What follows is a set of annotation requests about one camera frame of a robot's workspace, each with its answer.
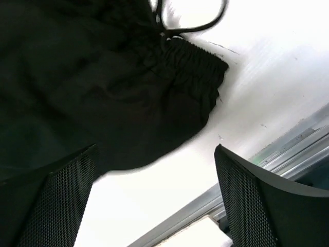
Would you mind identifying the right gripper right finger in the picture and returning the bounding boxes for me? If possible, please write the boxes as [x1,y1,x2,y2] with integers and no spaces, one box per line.
[214,145,328,247]

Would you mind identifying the black trousers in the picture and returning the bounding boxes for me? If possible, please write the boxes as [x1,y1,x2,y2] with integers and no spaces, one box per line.
[1,1,228,179]

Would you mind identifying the aluminium front rail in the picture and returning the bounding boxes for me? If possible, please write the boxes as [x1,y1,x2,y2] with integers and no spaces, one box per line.
[133,102,329,247]

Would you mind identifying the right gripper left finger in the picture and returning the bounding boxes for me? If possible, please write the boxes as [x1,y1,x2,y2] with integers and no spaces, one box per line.
[1,145,98,247]

